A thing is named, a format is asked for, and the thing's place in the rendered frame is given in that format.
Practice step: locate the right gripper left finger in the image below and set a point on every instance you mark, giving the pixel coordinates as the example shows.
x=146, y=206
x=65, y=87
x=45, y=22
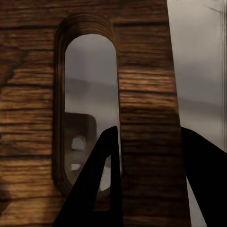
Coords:
x=77, y=210

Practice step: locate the cutting board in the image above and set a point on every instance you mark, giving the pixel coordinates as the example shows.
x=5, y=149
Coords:
x=34, y=36

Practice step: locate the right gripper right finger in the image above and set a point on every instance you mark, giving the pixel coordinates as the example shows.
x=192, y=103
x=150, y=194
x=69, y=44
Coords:
x=206, y=171

